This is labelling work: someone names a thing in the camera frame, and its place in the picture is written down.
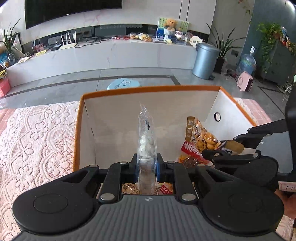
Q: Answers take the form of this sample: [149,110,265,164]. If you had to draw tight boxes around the yellow and red peanut packet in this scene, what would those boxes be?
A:
[122,182,174,195]

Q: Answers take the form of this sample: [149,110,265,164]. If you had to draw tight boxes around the orange cardboard box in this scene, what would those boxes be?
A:
[73,85,287,195]

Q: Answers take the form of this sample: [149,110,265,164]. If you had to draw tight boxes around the green plant in glass vase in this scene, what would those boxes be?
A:
[0,19,21,66]

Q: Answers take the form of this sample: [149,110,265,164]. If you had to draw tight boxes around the grey pedal trash can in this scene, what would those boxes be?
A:
[192,43,220,80]

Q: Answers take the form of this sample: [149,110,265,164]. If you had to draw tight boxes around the white router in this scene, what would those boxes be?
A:
[59,32,78,50]

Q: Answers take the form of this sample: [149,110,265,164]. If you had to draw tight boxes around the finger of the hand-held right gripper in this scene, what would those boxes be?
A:
[202,149,262,163]
[233,118,287,149]

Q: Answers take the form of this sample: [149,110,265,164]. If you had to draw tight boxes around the round white hand fan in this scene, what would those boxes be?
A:
[189,35,204,48]

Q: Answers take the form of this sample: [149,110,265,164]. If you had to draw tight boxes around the green and white gift box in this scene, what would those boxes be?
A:
[157,16,189,43]

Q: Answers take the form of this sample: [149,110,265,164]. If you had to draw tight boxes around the green trailing vine plant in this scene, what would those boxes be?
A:
[256,22,287,73]

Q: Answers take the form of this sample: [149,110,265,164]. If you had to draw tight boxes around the snack bags on cabinet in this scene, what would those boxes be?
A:
[129,32,153,43]

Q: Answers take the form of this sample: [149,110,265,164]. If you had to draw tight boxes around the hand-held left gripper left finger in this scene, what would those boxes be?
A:
[74,153,139,203]

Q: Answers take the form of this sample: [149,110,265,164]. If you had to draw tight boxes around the long-leaf potted plant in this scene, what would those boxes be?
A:
[206,22,247,75]

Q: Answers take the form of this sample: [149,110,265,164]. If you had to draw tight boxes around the clear packet of golden crisps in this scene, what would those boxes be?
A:
[186,116,245,155]

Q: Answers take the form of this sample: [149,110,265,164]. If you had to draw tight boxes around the pink space heater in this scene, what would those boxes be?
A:
[237,71,255,93]

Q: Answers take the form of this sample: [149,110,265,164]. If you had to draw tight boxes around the pink cardboard box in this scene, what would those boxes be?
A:
[0,77,12,97]

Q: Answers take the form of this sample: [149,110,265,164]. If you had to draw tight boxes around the brown teddy bear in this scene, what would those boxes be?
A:
[163,18,179,32]

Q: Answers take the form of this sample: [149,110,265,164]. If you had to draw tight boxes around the blue water bottle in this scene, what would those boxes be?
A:
[238,46,257,77]

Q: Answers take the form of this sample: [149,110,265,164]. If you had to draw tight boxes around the light blue plastic stool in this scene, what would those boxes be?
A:
[107,78,141,91]

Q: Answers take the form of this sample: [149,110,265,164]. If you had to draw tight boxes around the grey drawer cabinet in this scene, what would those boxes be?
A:
[261,39,296,88]

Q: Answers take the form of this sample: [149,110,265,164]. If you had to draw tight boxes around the person's right hand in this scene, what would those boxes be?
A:
[275,189,296,230]

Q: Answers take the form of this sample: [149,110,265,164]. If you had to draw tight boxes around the black television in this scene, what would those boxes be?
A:
[24,0,123,29]

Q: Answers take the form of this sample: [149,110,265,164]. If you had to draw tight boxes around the red packet with food picture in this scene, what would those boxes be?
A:
[178,140,210,169]

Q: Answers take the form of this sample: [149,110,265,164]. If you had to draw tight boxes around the clear packet of white balls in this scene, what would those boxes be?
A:
[137,103,158,195]

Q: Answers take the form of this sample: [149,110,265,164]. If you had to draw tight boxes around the white marble television cabinet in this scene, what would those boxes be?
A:
[5,38,201,88]

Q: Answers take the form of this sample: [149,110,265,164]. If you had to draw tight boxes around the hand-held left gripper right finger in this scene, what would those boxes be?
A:
[156,152,223,203]

